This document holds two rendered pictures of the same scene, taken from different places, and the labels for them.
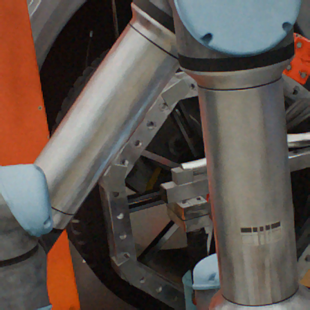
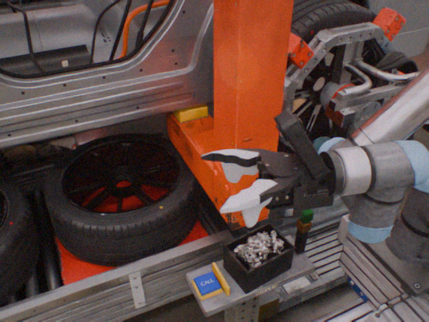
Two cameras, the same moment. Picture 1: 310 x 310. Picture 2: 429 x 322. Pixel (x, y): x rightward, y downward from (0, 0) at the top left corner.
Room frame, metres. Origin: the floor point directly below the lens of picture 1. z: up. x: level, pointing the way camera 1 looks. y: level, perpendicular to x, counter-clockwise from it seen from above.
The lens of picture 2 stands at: (0.34, 0.52, 1.62)
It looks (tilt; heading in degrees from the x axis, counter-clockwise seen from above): 38 degrees down; 353
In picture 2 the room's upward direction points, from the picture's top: straight up
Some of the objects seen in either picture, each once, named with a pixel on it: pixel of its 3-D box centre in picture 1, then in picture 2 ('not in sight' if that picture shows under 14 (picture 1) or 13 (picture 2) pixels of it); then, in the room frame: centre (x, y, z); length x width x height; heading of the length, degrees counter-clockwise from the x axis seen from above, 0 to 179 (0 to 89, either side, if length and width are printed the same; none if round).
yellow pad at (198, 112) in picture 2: not in sight; (188, 108); (1.94, 0.44, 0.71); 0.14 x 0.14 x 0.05; 18
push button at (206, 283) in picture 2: not in sight; (207, 284); (1.18, 0.44, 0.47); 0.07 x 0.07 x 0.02; 18
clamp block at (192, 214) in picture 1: (187, 208); (340, 113); (1.46, -0.04, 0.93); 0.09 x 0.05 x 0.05; 18
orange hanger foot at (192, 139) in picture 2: not in sight; (204, 129); (1.78, 0.38, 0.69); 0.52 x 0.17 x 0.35; 18
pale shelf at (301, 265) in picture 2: not in sight; (251, 272); (1.23, 0.28, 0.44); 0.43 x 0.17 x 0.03; 108
